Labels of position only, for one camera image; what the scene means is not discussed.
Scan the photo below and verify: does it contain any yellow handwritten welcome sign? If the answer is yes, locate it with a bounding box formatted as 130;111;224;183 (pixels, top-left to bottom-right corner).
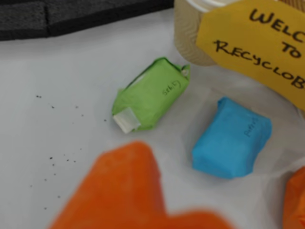
195;3;305;108

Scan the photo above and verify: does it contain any ribbed beige paper cup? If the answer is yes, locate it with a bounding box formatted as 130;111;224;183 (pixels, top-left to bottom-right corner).
173;0;279;68

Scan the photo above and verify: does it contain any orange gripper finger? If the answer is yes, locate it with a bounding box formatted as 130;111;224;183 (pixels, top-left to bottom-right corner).
47;141;235;229

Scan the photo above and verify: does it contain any green paper parcel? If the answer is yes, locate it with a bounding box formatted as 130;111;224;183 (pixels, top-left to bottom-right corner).
111;56;191;134

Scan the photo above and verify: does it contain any orange paper parcel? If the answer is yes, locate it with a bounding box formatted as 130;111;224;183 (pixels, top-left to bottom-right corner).
283;166;305;229

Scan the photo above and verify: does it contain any dark grey foam border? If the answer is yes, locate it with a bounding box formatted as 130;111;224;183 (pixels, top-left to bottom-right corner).
0;0;174;42

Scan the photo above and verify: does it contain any blue paper parcel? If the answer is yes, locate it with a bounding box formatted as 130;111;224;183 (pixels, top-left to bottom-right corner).
192;96;273;179

